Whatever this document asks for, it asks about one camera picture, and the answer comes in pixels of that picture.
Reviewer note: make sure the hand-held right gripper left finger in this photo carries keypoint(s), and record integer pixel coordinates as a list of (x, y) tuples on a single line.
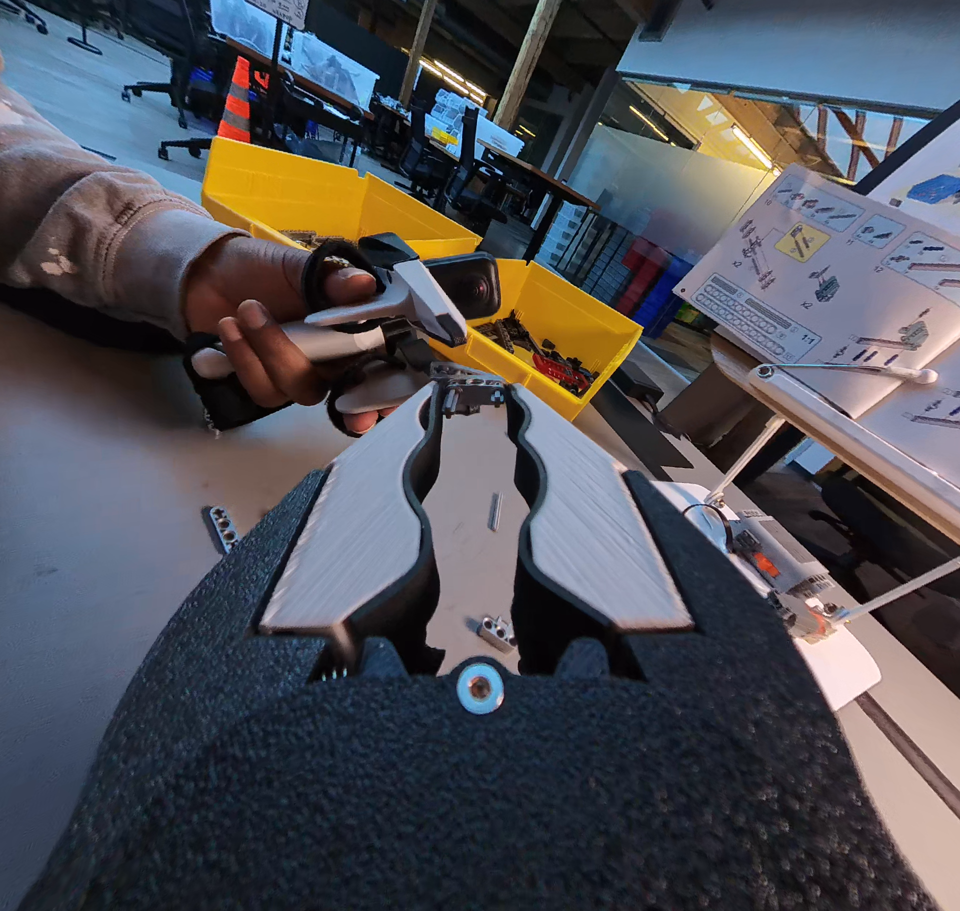
[(352, 536)]

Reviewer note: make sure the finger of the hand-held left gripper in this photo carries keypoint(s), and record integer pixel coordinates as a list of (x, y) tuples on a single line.
[(435, 303)]

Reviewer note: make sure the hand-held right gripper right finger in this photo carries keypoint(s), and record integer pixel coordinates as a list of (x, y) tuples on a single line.
[(592, 536)]

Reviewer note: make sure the grey toy connector piece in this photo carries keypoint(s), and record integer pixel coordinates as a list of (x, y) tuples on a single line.
[(469, 386)]

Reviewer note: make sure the person's left forearm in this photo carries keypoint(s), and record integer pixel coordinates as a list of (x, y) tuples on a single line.
[(97, 213)]

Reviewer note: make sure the grey desk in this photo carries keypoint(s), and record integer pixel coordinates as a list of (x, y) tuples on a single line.
[(112, 476)]

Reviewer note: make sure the person's left hand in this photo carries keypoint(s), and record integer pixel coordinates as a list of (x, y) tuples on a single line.
[(247, 273)]

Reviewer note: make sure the red and black toy parts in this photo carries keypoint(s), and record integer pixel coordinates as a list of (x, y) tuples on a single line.
[(547, 356)]

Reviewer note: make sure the grey toy axle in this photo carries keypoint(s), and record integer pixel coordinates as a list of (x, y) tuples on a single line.
[(495, 510)]

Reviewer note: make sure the black office chair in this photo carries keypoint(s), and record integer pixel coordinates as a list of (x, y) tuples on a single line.
[(161, 93), (22, 7), (465, 168)]

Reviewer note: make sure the wooden table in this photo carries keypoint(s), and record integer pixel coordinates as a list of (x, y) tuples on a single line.
[(540, 183)]

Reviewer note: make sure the grey cross-hole connector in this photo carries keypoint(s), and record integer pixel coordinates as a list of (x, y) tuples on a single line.
[(223, 528)]

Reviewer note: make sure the grey three-hole toy connector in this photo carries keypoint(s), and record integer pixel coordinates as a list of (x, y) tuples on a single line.
[(496, 630)]

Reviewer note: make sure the stack of coloured storage bins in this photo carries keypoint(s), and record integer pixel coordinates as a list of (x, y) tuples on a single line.
[(645, 281)]

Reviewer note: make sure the yellow plastic bin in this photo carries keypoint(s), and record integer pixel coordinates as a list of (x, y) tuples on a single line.
[(300, 191)]

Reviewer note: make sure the grey toy motor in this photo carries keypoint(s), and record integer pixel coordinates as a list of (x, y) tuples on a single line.
[(780, 573)]

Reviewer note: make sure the printed poster board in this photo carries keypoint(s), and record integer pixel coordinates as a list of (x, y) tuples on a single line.
[(330, 71)]

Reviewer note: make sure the white book stand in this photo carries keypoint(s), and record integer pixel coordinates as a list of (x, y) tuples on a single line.
[(847, 438)]

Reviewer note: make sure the orange traffic cone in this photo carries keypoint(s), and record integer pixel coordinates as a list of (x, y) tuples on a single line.
[(236, 101)]

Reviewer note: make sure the toy instruction booklet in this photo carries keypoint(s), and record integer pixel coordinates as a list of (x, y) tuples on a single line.
[(825, 288)]

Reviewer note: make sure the wooden support post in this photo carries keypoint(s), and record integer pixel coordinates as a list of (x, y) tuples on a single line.
[(420, 41), (536, 33)]

